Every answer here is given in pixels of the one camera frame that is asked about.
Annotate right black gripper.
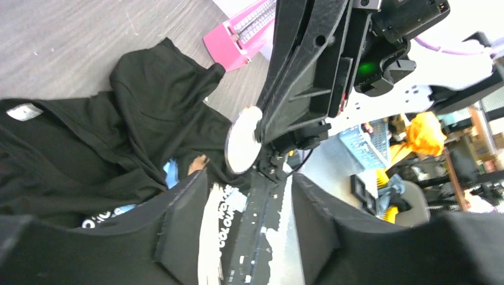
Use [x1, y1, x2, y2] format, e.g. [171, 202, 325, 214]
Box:
[256, 0, 372, 154]

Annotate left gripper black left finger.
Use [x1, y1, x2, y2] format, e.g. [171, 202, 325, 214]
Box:
[1, 171, 207, 284]

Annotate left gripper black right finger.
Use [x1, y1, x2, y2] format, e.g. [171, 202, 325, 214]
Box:
[292, 173, 503, 284]

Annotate white round brooch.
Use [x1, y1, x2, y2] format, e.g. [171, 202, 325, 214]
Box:
[225, 106, 263, 175]

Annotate black printed t-shirt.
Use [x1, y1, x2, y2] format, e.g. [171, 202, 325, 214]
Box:
[1, 39, 250, 284]

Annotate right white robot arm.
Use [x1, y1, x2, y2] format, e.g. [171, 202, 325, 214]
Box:
[247, 1, 503, 157]

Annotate pink metronome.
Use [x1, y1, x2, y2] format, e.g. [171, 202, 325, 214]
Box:
[203, 1, 276, 72]

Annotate orange bag in background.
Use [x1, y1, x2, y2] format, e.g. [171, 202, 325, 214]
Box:
[389, 112, 447, 166]

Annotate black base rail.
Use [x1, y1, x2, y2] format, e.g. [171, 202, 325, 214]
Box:
[224, 174, 305, 284]

